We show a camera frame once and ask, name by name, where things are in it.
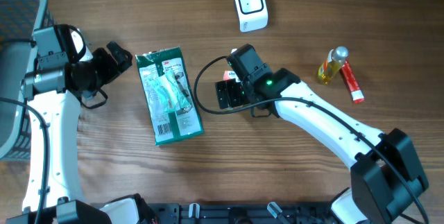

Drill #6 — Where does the pink juice carton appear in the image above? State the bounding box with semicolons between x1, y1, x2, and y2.
223;71;239;83

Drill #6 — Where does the light green wipes packet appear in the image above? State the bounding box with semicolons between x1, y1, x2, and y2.
148;70;191;114

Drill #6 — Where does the green 3M gloves package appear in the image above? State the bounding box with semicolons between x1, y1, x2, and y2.
136;47;204;146

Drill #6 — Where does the yellow liquid bottle silver cap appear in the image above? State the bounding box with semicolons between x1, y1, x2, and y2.
317;46;348;85

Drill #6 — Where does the red white snack packet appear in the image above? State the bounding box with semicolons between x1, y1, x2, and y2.
341;60;365;104

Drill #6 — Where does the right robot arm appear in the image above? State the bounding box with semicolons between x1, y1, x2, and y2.
225;44;429;223

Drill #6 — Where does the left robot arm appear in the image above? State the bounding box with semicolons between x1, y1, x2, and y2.
7;24;146;223

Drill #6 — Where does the white barcode scanner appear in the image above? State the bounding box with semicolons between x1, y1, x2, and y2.
234;0;268;33

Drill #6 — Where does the grey plastic mesh basket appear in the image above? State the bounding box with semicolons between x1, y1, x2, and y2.
1;0;56;161

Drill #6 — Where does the right black camera cable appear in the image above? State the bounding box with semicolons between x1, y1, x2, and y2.
193;55;430;224

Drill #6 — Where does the black camera cable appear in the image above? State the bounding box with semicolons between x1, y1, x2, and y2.
0;97;49;224
193;55;430;224

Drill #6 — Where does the left black camera cable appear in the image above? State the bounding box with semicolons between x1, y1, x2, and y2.
0;97;49;224

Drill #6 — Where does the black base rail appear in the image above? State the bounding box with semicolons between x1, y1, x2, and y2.
138;202;340;224

